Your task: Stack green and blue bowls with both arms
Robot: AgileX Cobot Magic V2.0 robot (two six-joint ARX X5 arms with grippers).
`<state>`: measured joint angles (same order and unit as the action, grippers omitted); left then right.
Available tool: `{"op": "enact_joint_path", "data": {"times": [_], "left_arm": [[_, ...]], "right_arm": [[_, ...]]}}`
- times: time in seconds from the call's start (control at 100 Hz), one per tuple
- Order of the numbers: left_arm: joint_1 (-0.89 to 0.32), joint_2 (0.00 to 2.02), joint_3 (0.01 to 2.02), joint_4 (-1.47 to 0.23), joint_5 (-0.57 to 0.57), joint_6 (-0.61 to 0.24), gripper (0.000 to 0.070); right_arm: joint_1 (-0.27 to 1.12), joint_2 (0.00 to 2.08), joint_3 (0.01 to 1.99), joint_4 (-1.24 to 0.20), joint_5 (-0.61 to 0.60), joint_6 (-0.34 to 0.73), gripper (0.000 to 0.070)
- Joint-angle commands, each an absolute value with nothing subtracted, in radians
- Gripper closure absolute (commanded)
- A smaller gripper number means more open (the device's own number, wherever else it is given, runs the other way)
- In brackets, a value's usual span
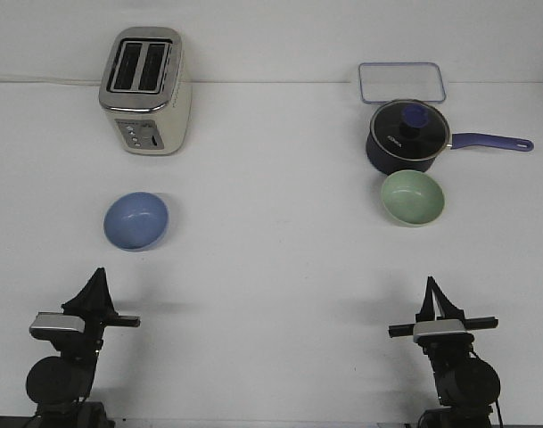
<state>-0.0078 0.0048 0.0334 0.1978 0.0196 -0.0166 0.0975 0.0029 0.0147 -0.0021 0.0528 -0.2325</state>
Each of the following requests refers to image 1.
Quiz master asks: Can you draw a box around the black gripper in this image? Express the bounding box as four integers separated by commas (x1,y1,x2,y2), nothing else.
50,267,141,361
388,276,498,353

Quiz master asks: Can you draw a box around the blue bowl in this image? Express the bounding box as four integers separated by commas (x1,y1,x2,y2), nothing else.
103,192,169,251

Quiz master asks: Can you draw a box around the green bowl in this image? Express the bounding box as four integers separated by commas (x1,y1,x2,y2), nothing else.
380,169,446,227

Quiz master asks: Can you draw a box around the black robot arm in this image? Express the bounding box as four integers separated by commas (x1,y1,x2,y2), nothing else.
26,267,140,428
388,276,501,427

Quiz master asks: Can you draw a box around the dark blue saucepan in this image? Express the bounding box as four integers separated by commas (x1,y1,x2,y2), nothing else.
366,114,534,176

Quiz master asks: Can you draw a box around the glass pot lid blue knob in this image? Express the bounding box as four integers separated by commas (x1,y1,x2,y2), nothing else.
370,99,451,161

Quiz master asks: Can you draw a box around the silver two-slot toaster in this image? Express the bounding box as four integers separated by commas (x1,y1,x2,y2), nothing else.
98,27,192,156

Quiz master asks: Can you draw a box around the clear blue-rimmed container lid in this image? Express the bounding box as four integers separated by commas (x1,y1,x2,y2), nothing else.
358,62,447,104

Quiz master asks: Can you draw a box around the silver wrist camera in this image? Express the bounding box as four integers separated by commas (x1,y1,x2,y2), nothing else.
413,319,467,343
29,312,86,340

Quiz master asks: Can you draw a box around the white toaster power cable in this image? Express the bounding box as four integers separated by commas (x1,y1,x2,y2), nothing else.
0,76,103,87

